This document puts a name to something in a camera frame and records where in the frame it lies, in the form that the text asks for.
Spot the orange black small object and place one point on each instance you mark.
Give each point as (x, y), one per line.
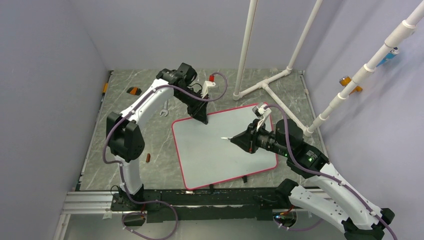
(136, 91)

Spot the red framed whiteboard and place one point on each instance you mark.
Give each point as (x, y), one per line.
(205, 158)

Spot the silver open-end wrench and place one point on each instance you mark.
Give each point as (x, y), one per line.
(164, 111)

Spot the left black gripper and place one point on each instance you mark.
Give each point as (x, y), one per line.
(199, 111)

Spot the white PVC pipe frame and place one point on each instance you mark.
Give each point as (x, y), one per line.
(275, 32)

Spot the white PVC pipe right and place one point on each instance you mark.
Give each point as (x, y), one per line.
(405, 29)

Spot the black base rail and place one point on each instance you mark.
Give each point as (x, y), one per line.
(225, 203)

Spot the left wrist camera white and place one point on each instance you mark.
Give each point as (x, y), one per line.
(207, 86)

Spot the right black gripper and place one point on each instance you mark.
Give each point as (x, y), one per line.
(247, 140)

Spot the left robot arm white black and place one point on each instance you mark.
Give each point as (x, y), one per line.
(124, 137)

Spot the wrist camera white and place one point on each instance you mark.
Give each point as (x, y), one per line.
(262, 112)
(207, 86)

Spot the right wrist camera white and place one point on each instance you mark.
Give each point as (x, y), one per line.
(262, 112)

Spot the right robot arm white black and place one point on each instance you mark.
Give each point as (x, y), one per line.
(347, 210)

